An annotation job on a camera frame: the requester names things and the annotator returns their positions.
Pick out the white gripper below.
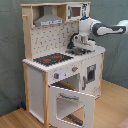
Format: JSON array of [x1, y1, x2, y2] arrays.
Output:
[[73, 35, 96, 52]]

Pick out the small metal pot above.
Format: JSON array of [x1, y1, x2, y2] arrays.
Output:
[[72, 48, 87, 55]]

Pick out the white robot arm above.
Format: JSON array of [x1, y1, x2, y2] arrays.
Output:
[[73, 17, 128, 51]]

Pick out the wooden toy kitchen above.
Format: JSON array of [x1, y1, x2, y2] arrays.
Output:
[[22, 2, 105, 128]]

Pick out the grey toy sink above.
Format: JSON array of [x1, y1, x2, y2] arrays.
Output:
[[65, 46, 96, 57]]

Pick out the black toy faucet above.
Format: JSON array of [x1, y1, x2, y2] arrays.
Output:
[[67, 33, 78, 49]]

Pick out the red right stove knob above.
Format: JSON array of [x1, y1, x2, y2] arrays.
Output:
[[72, 66, 78, 72]]

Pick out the red stove knob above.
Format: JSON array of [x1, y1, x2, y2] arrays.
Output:
[[54, 73, 60, 79], [72, 66, 78, 72]]

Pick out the grey dishwasher panel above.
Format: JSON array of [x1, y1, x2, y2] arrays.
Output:
[[87, 65, 96, 83]]

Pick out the white toy microwave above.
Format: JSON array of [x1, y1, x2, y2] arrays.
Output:
[[67, 4, 87, 20]]

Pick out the black toy stovetop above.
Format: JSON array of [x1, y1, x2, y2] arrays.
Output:
[[34, 53, 70, 66]]

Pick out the grey range hood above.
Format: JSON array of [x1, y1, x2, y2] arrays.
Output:
[[35, 5, 64, 27]]

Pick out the red left stove knob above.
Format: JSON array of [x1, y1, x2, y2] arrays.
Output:
[[54, 73, 60, 79]]

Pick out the white oven door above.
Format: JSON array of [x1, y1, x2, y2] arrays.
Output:
[[49, 86, 95, 128]]

